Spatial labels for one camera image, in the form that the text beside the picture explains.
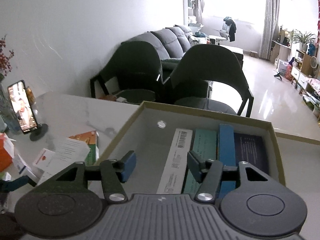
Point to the round black phone stand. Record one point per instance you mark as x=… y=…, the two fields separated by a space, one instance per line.
x=40 y=132

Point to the dark blue white box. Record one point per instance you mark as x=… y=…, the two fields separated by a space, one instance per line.
x=250 y=150

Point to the white office chair with clothes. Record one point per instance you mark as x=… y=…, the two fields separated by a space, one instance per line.
x=231 y=30

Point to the grey sofa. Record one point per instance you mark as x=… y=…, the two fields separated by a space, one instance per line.
x=170 y=40

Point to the dark green chair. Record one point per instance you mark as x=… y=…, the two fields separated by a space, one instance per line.
x=135 y=65
x=212 y=67

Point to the tall white shelf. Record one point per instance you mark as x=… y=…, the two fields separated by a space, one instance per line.
x=191 y=5

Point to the white black text medicine box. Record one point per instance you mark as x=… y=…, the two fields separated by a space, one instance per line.
x=177 y=155

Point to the small white fan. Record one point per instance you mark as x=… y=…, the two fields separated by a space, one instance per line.
x=314 y=63

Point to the potted green plant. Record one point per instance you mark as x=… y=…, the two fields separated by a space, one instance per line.
x=302 y=38

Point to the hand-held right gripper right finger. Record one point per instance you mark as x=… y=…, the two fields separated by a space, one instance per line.
x=196 y=166

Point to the wooden shelf unit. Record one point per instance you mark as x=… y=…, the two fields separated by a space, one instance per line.
x=280 y=52

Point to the teal red bear medicine box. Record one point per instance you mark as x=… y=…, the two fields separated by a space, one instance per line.
x=203 y=142

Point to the black smartphone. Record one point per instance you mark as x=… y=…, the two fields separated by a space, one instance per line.
x=22 y=107

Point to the white marble desktop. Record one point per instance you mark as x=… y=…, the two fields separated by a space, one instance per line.
x=75 y=115

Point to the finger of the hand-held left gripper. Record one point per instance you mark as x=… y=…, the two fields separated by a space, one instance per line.
x=12 y=185

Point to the red orange flower bouquet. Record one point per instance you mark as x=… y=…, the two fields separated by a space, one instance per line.
x=5 y=57

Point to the blue cartoon bear box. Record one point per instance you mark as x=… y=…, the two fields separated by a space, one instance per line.
x=226 y=145

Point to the pink floral cloth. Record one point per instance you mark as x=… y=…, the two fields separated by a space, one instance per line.
x=313 y=85

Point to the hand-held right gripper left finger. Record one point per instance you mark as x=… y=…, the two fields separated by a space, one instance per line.
x=128 y=166

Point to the orange white tissue pack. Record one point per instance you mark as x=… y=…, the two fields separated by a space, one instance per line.
x=5 y=155

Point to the white low cabinet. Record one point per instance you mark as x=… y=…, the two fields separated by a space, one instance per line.
x=300 y=76

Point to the grey curtain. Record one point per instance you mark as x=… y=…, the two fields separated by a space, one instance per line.
x=271 y=17

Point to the green orange medicine box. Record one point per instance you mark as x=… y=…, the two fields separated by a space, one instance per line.
x=87 y=140

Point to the beige cardboard box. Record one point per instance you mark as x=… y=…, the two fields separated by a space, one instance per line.
x=150 y=135

